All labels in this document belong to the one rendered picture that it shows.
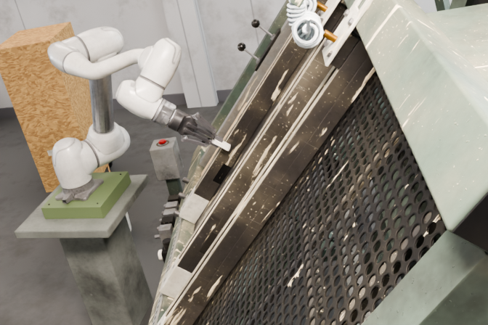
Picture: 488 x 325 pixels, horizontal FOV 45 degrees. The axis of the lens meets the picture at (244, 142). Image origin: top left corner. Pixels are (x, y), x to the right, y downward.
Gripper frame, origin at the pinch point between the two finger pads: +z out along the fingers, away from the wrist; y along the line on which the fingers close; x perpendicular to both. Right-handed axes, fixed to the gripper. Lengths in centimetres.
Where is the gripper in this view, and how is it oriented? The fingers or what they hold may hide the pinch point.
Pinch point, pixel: (221, 143)
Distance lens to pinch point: 214.9
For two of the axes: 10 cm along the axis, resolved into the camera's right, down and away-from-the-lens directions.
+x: 0.5, -4.4, 8.9
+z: 8.7, 4.6, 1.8
